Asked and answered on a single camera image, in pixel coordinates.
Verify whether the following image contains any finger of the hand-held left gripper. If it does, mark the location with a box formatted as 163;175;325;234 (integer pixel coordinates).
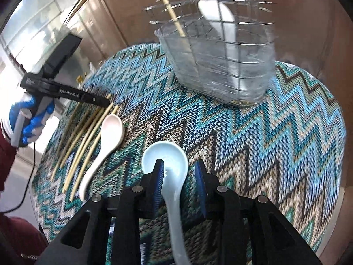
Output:
58;84;111;108

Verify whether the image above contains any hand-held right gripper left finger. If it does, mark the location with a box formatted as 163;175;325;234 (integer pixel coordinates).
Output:
34;159;166;265

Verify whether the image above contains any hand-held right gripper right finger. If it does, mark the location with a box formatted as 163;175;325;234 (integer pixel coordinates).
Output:
194;159;323;265

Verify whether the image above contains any light blue ceramic spoon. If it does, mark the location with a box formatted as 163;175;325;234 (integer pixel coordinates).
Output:
141;141;191;265

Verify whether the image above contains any bamboo chopstick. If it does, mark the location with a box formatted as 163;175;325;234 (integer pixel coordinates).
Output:
63;106;109;193
51;113;75;180
64;103;115;194
150;0;186;37
69;105;120;202
58;94;111;167

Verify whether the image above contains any wire utensil basket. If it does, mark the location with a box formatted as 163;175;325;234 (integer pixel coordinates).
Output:
143;0;278;107

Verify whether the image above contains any person's left forearm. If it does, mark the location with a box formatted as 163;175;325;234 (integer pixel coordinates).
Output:
0;128;17;191

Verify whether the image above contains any person's left hand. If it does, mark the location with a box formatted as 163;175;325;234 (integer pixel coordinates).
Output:
0;92;56;145

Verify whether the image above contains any white ceramic spoon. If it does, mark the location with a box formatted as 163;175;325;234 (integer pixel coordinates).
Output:
197;0;250;92
79;114;124;203

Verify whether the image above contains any zigzag patterned knit mat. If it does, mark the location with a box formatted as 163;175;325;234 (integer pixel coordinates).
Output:
32;43;346;265

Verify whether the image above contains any person's maroon jacket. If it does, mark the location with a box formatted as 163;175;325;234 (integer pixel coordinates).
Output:
0;215;53;265

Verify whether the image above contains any black cable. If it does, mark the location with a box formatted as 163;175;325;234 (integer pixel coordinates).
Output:
0;142;36;214

